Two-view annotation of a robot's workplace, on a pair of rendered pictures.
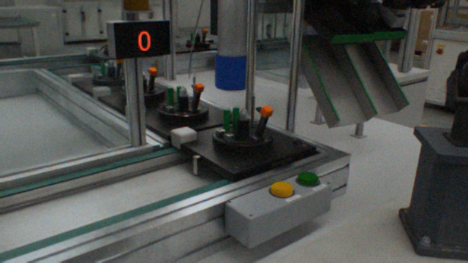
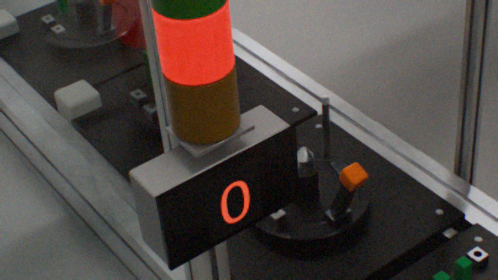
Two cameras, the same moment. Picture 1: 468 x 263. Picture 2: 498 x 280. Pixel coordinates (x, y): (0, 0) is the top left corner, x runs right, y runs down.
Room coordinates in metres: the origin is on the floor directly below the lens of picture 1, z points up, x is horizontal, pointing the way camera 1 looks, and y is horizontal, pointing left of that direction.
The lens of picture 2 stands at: (0.32, 0.12, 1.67)
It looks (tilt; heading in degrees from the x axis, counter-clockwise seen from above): 38 degrees down; 6
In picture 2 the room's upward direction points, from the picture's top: 5 degrees counter-clockwise
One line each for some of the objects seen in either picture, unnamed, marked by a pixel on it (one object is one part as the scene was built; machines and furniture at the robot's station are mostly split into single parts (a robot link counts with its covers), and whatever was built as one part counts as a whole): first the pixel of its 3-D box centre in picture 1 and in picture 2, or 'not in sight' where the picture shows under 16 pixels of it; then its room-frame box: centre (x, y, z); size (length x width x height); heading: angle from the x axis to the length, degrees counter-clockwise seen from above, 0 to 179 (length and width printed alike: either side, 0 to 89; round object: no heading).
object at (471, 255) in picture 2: not in sight; (477, 257); (1.00, -0.02, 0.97); 0.02 x 0.02 x 0.01; 39
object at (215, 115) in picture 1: (183, 100); (304, 176); (1.08, 0.15, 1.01); 0.24 x 0.24 x 0.13; 39
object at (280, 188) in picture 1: (281, 191); not in sight; (0.67, -0.09, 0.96); 0.04 x 0.04 x 0.02
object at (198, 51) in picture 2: not in sight; (194, 34); (0.86, 0.21, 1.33); 0.05 x 0.05 x 0.05
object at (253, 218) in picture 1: (281, 206); not in sight; (0.67, -0.09, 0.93); 0.21 x 0.07 x 0.06; 129
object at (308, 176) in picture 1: (308, 180); not in sight; (0.71, -0.14, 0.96); 0.04 x 0.04 x 0.02
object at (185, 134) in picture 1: (183, 138); not in sight; (0.90, 0.12, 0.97); 0.05 x 0.05 x 0.04; 39
